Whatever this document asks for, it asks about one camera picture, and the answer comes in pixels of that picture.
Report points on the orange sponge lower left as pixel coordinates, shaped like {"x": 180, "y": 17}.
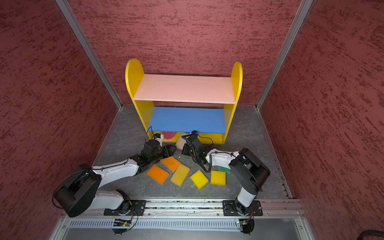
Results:
{"x": 157, "y": 174}

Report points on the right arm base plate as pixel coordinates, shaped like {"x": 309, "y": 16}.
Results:
{"x": 235, "y": 208}

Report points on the orange sponge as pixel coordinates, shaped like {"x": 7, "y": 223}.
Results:
{"x": 157, "y": 174}
{"x": 171, "y": 163}

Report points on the aluminium mounting rail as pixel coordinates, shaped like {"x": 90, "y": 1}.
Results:
{"x": 213, "y": 208}

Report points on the green yellow scouring sponge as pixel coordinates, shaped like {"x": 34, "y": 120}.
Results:
{"x": 224, "y": 169}

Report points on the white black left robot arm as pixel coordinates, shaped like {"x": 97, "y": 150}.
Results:
{"x": 81, "y": 190}

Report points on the circuit board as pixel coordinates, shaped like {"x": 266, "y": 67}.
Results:
{"x": 246, "y": 223}
{"x": 121, "y": 223}

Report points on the bright yellow diamond sponge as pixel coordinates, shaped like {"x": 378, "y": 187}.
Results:
{"x": 199, "y": 179}

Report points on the white sponge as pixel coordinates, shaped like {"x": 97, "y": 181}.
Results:
{"x": 180, "y": 143}

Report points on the round pink smiley sponge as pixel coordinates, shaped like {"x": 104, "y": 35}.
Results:
{"x": 168, "y": 135}

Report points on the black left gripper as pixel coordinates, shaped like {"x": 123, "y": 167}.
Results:
{"x": 168, "y": 151}

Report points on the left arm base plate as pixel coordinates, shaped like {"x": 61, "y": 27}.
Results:
{"x": 136, "y": 207}

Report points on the left circuit board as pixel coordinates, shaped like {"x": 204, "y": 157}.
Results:
{"x": 121, "y": 223}

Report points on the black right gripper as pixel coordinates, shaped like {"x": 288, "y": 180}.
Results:
{"x": 186, "y": 149}

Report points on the right circuit board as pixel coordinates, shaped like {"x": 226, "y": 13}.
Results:
{"x": 246, "y": 223}

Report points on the yellow shelf with coloured boards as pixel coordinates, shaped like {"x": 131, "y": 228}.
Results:
{"x": 182, "y": 104}

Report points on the bright yellow square sponge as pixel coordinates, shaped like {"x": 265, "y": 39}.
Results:
{"x": 218, "y": 178}

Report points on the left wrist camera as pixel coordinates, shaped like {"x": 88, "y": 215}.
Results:
{"x": 159, "y": 137}

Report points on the pale yellow sponge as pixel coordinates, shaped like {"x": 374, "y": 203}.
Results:
{"x": 180, "y": 175}

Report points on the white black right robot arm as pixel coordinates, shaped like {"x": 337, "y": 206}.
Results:
{"x": 249, "y": 170}

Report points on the orange sponge upper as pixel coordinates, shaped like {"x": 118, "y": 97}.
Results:
{"x": 171, "y": 163}

